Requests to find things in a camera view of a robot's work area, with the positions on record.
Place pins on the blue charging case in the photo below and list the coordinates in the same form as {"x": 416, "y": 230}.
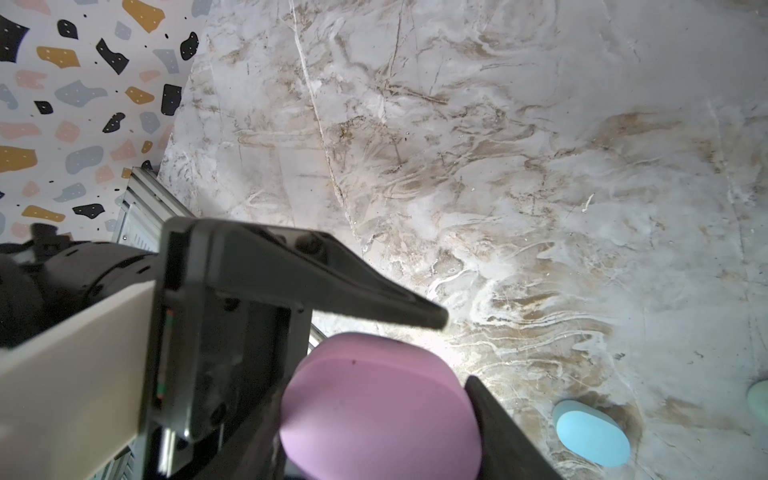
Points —
{"x": 591, "y": 434}

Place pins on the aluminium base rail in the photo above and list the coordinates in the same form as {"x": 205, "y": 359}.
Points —
{"x": 144, "y": 206}

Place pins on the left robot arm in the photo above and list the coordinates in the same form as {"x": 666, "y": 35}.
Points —
{"x": 51, "y": 278}

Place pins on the pink charging case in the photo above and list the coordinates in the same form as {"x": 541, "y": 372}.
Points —
{"x": 361, "y": 406}

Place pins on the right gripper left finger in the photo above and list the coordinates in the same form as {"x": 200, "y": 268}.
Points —
{"x": 254, "y": 451}

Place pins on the mint green charging case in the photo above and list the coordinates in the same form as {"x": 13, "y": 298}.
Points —
{"x": 757, "y": 400}

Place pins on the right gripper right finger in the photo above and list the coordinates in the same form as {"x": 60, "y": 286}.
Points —
{"x": 507, "y": 453}

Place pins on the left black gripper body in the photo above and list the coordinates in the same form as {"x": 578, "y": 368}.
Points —
{"x": 212, "y": 360}

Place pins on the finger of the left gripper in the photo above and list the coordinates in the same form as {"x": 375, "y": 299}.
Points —
{"x": 287, "y": 267}

